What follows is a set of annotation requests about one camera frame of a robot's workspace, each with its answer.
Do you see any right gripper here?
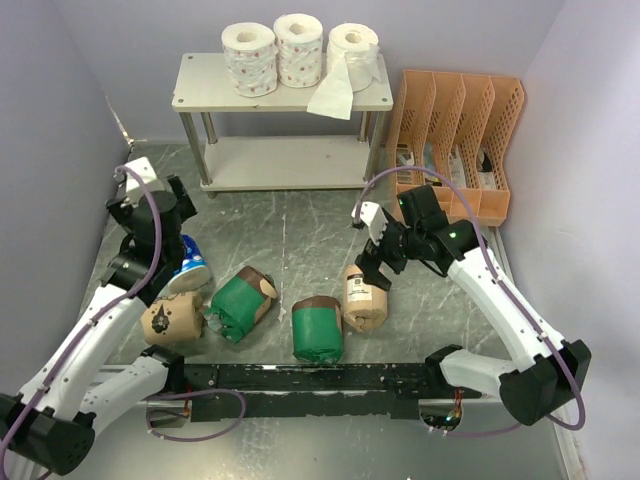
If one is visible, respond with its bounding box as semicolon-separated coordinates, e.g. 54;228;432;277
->
354;211;422;290

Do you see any rose-print roll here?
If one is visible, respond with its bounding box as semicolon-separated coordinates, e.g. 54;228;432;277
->
221;22;278;98
273;13;324;89

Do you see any plain white paper towel roll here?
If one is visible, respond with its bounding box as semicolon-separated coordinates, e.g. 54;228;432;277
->
307;23;381;120

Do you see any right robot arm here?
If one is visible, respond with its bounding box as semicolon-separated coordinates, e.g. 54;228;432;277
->
351;185;592;426

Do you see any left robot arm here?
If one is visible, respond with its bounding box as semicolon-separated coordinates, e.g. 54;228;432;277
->
1;168;196;479

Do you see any tan wrapped roll with label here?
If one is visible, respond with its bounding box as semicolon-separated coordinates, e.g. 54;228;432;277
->
342;265;388;332

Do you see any blue Tempo wrapped roll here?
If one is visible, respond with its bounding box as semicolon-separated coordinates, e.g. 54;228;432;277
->
168;234;212;294

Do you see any green wrapped roll right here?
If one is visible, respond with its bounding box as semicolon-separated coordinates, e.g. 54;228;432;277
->
291;295;344;365

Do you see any green wrapped roll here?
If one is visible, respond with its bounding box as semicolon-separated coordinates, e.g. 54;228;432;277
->
204;265;278;344
291;295;344;365

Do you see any brown wrapped roll black print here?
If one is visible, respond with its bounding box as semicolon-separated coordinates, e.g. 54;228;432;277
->
140;291;204;346

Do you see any green wrapped roll left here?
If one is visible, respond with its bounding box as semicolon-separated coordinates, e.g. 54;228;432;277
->
204;265;278;344

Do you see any orange plastic file organizer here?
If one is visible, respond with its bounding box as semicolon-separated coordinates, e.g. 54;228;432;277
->
386;69;525;227

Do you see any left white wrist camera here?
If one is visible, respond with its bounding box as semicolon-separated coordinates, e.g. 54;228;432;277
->
115;157;166;204

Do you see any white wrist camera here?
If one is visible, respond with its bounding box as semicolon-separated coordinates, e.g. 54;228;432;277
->
351;201;394;247
115;157;166;204

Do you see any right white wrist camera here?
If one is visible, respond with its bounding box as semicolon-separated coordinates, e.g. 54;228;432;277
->
351;201;394;247

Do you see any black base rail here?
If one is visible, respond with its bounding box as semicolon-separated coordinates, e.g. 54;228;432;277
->
124;362;484;424

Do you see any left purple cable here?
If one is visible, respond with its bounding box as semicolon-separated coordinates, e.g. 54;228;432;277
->
0;165;246;471

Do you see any aluminium extrusion rail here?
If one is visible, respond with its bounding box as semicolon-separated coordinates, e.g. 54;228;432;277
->
547;399;581;480

